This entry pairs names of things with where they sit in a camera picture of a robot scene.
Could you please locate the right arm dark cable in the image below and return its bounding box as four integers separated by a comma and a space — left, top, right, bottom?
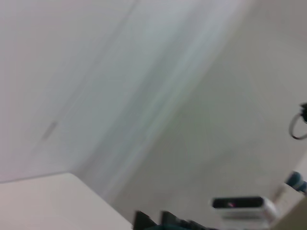
289, 102, 307, 140

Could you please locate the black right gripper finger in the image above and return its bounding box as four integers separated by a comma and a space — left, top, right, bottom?
162, 210, 209, 230
134, 210, 155, 230

